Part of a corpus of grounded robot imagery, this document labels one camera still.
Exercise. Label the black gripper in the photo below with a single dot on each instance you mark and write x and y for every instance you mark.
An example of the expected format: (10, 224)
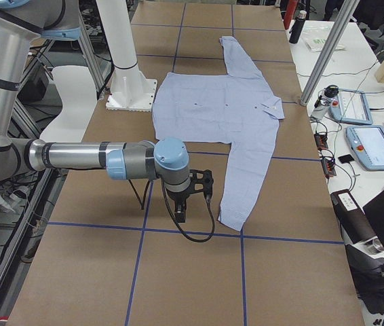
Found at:
(178, 197)

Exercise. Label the light blue striped shirt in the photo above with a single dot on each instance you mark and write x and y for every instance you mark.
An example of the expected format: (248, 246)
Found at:
(239, 109)

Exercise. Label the orange circuit board lower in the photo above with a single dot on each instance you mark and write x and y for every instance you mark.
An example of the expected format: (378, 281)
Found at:
(328, 167)

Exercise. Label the orange circuit board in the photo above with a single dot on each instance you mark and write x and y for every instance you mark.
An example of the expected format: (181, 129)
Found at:
(328, 167)
(321, 141)

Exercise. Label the orange circuit board upper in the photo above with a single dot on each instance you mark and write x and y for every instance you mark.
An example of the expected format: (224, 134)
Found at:
(321, 141)

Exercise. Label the white chair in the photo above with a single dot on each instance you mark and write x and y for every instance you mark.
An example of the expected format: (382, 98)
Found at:
(79, 98)

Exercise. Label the black smartphone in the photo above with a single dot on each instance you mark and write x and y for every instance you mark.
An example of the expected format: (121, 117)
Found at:
(346, 159)

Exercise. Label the upper blue teach pendant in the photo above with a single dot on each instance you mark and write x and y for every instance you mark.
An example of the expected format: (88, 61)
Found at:
(351, 107)

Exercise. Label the blue teach pendant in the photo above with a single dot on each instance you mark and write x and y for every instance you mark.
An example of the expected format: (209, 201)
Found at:
(351, 107)
(367, 145)

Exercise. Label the lower blue teach pendant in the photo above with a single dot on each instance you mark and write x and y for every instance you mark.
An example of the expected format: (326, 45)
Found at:
(367, 145)

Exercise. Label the black water bottle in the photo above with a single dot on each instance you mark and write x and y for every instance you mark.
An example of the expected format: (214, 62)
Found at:
(297, 27)

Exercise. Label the white paper green print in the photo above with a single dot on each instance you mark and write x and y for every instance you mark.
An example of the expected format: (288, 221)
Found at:
(315, 37)

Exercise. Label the red cylinder bottle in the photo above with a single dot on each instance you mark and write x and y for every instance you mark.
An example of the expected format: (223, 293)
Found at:
(289, 13)

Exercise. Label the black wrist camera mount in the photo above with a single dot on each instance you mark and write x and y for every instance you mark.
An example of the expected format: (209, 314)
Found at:
(201, 181)

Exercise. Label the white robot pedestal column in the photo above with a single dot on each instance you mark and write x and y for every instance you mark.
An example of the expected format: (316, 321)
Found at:
(130, 89)

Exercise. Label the aluminium frame post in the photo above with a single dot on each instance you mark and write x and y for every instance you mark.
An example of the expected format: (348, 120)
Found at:
(333, 38)

